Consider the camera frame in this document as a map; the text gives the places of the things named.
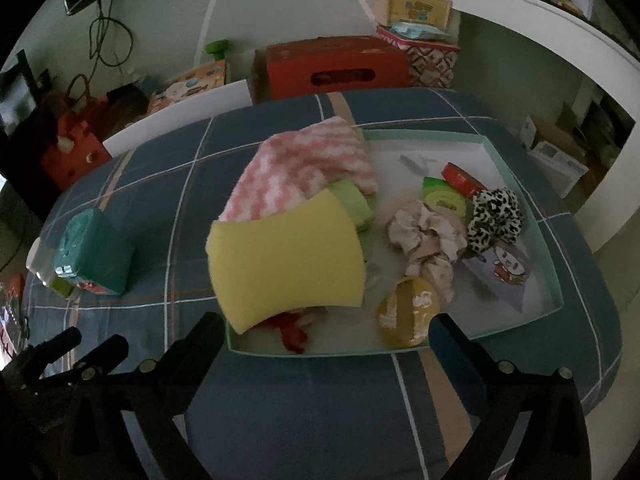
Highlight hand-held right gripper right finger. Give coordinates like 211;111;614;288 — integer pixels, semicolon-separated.
427;312;593;480

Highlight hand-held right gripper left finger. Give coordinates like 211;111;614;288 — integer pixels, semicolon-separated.
67;311;226;480

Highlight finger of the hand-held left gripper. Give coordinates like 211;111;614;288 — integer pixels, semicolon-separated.
20;326;83;378
65;334;130;378

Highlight round yellow snack packet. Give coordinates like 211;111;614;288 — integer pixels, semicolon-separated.
376;276;442;348

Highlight red soft toy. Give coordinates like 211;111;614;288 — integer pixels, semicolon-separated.
270;310;313;355

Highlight teal wet wipes pack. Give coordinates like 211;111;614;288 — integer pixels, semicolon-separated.
54;208;136;296

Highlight pink floral scrunchie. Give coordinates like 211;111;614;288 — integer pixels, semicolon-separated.
387;199;468;306

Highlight yellow sponge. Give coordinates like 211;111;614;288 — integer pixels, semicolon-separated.
206;191;368;336

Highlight leopard print scrunchie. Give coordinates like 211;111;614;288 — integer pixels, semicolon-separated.
467;187;526;255

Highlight red tape roll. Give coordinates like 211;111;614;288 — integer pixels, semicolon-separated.
441;162;488;198

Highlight white box with teal rim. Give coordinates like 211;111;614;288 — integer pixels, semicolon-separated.
226;128;565;359

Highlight pink white striped towel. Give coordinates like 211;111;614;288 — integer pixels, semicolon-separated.
217;116;378;223

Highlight cartoon printed packet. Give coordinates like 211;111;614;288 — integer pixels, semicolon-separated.
460;242;533;313

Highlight blue plaid bedsheet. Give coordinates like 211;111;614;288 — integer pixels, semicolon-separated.
25;87;623;480

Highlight dark cabinet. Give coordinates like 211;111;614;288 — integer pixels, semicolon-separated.
0;105;66;221

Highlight red gift bag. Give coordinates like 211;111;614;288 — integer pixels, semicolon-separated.
40;74;113;191

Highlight dark brown bag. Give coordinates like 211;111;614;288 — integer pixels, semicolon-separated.
105;82;151;128

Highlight white bed footboard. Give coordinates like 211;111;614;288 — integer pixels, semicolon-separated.
102;79;253;158

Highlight small black monitor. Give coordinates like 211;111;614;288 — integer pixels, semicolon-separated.
0;50;41;133

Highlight orange cartoon toy box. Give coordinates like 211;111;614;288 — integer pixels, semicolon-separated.
147;59;228;116

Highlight red patterned gift box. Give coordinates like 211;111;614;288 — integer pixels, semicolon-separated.
376;25;461;90

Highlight red cardboard box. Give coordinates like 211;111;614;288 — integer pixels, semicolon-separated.
252;35;411;103

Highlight pale blue wipes pack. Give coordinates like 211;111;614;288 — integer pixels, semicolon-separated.
390;21;453;43

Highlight white desk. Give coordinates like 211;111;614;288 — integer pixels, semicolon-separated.
440;0;640;136

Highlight black cables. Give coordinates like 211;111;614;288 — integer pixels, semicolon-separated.
89;0;135;68

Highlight yellow carry box with handle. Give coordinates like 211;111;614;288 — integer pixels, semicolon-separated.
375;0;453;31

